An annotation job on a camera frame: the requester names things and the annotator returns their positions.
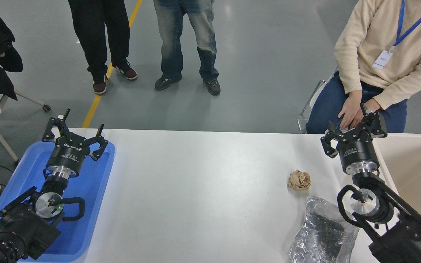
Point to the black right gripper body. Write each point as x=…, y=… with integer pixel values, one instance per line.
x=356, y=151

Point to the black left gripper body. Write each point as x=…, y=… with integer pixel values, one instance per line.
x=68, y=155

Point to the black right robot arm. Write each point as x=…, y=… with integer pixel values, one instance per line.
x=408, y=233

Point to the seated person's left hand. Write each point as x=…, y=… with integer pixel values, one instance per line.
x=373, y=105

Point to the seated person's right hand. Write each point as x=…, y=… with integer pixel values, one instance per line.
x=350, y=107

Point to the blue plastic tray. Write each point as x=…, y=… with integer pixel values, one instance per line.
x=93, y=182

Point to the wheeled office chair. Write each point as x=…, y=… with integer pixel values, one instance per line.
x=31, y=100

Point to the grey metal folding chair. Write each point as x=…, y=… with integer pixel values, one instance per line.
x=311, y=98

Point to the crumpled tan paper ball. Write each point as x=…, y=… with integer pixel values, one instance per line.
x=299, y=180

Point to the large pale plastic bin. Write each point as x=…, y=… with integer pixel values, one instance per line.
x=415, y=171

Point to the crumpled silver foil tray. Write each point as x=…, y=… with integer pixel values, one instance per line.
x=320, y=233

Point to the standing person in black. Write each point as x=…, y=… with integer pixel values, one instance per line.
x=99, y=33

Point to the standing person in denim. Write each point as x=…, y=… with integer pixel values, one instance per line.
x=175, y=36

